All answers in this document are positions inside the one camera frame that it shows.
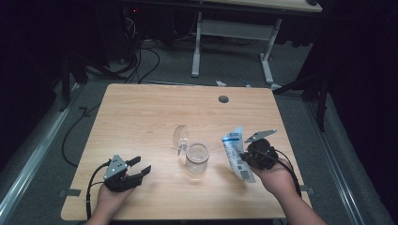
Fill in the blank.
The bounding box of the white and blue pouch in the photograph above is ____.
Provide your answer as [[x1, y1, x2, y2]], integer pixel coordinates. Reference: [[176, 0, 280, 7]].
[[221, 125, 257, 184]]

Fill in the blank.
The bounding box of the metal floor rail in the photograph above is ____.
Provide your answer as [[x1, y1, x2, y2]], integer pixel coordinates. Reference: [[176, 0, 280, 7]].
[[304, 99, 365, 225], [0, 82, 84, 225]]

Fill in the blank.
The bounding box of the person's right hand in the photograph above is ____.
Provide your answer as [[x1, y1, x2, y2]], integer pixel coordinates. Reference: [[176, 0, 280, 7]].
[[250, 157, 299, 201]]

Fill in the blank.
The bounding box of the desk with white metal frame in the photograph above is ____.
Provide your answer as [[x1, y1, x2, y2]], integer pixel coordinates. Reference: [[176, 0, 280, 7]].
[[191, 0, 323, 86]]

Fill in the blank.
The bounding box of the right hand-held gripper cable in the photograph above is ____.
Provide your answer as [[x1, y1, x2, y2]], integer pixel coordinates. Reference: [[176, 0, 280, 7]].
[[252, 148, 303, 198]]

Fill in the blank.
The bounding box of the bundle of black cables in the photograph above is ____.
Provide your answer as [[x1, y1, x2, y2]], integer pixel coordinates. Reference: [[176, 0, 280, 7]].
[[118, 8, 161, 84]]

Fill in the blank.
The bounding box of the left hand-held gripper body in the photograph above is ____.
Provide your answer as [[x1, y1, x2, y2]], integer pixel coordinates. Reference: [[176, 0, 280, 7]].
[[102, 154, 145, 193]]

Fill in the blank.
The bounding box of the hand-held gripper cable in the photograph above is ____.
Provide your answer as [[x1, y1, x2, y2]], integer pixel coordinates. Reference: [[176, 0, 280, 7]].
[[252, 148, 303, 198], [85, 160, 112, 219]]

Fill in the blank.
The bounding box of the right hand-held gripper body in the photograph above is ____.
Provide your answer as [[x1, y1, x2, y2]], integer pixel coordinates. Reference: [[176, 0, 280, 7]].
[[243, 128, 279, 172]]

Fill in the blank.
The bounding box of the black metal stand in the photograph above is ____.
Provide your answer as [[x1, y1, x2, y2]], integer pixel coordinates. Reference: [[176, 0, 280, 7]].
[[271, 71, 329, 132], [59, 52, 126, 112]]

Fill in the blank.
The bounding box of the dark box with red light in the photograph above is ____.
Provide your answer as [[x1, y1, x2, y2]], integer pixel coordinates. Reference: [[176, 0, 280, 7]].
[[120, 4, 144, 62]]

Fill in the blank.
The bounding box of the clear glass jar with lid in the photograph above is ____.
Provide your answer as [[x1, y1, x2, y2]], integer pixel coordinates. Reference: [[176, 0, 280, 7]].
[[172, 125, 210, 176]]

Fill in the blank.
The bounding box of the left hand-held gripper cable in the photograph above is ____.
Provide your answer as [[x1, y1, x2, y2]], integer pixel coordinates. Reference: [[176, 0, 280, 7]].
[[85, 160, 112, 219]]

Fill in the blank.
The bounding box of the black floor cable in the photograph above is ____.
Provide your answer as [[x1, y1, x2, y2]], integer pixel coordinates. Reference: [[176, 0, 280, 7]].
[[61, 102, 101, 168]]

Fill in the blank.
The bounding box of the person's left hand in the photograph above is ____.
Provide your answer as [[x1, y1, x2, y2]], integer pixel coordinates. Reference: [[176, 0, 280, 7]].
[[93, 184, 137, 219]]

